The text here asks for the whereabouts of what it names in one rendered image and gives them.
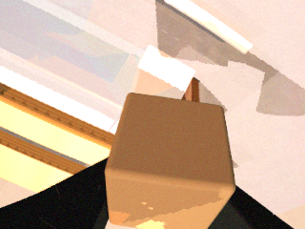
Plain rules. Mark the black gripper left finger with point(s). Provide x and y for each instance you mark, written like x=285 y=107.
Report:
x=78 y=202

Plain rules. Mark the tan block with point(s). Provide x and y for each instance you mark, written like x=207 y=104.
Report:
x=170 y=164

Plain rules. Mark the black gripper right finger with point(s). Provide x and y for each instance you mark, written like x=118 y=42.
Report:
x=244 y=212

